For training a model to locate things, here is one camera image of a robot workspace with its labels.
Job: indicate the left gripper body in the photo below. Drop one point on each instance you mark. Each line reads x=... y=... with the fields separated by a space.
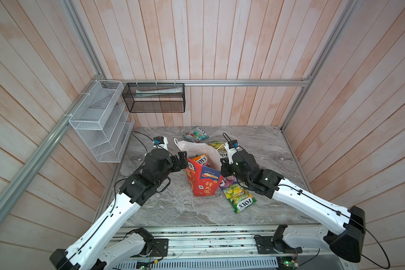
x=175 y=165

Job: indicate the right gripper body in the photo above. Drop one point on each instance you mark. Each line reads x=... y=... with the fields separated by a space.
x=228 y=169

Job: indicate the purple berry candy bag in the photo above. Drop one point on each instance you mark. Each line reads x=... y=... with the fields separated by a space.
x=227 y=182

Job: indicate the green spring tea candy bag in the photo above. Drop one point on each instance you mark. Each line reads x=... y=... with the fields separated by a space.
x=220 y=147

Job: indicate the red paper bag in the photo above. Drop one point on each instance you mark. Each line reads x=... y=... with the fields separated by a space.
x=204 y=180

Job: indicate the orange candy bag back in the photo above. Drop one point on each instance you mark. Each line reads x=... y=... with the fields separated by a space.
x=202 y=159

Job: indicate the green lemon candy bag front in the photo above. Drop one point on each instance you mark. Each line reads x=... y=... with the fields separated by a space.
x=238 y=197

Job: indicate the teal mint candy bag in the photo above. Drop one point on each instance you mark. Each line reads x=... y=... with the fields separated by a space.
x=195 y=135

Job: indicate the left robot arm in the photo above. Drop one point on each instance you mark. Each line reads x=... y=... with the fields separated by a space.
x=91 y=251

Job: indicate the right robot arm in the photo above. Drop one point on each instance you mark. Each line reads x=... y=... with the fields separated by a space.
x=344 y=228

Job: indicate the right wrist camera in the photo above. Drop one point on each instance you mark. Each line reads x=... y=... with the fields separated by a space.
x=232 y=146

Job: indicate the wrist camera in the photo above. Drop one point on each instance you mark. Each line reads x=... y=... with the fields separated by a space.
x=160 y=142
x=232 y=146

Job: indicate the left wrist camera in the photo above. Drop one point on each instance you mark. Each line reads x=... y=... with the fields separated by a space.
x=160 y=142

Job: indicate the black mesh wall basket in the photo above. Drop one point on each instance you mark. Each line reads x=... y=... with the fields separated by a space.
x=155 y=97

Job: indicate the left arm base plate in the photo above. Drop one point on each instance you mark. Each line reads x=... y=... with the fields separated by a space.
x=157 y=247

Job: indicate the white wire mesh shelf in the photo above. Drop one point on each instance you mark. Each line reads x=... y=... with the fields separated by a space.
x=101 y=121

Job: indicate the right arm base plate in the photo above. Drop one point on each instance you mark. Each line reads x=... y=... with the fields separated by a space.
x=269 y=245

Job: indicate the aluminium frame rail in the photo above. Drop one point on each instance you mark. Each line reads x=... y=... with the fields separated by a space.
x=224 y=82

